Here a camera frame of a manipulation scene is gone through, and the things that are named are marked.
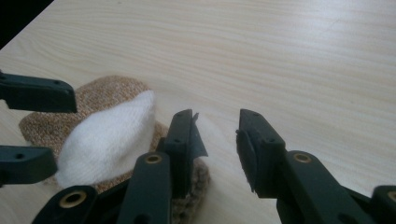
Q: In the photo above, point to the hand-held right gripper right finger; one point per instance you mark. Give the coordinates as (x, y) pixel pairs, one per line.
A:
(264, 155)

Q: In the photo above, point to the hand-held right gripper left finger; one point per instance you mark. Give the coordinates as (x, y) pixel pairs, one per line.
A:
(182, 149)

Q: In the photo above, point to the brown sock with white toe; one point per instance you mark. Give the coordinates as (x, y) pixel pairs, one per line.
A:
(194, 186)
(106, 140)

